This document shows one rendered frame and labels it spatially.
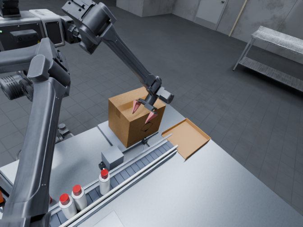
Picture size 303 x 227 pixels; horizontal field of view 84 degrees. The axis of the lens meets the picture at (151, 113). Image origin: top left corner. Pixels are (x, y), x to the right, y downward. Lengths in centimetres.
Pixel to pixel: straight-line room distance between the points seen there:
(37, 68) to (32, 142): 18
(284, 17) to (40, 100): 775
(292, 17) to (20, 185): 786
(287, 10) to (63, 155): 765
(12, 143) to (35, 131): 206
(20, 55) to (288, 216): 155
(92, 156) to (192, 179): 66
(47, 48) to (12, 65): 14
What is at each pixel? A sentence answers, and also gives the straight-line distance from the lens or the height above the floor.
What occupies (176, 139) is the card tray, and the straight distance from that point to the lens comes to 133.
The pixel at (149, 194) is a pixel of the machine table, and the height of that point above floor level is 83.
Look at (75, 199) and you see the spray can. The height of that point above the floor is 103.
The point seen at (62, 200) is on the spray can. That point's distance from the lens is 81.
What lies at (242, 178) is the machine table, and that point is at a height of 83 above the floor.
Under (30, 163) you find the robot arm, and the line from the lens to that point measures 45.
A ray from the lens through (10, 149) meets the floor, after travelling 248.
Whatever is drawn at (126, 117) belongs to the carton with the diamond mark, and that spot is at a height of 112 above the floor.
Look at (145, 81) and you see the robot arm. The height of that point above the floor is 141.
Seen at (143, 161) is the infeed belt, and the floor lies 88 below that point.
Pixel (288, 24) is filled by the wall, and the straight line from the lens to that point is 789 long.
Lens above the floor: 183
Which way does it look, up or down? 43 degrees down
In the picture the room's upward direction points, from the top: 14 degrees clockwise
